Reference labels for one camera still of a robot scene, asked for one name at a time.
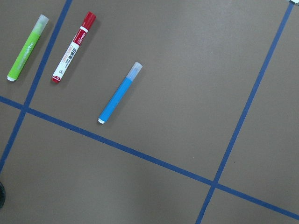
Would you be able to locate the blue highlighter pen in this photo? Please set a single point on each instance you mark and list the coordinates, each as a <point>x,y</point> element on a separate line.
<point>119,93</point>

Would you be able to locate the red whiteboard marker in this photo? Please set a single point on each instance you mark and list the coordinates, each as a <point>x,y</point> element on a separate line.
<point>73,47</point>

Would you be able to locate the green highlighter pen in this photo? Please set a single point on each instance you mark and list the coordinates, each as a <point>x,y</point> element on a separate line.
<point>27,48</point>

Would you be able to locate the brown table mat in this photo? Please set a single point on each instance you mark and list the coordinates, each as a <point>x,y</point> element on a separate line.
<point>207,133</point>

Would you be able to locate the black mesh pen cup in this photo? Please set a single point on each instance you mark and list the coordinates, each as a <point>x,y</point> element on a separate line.
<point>2,195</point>

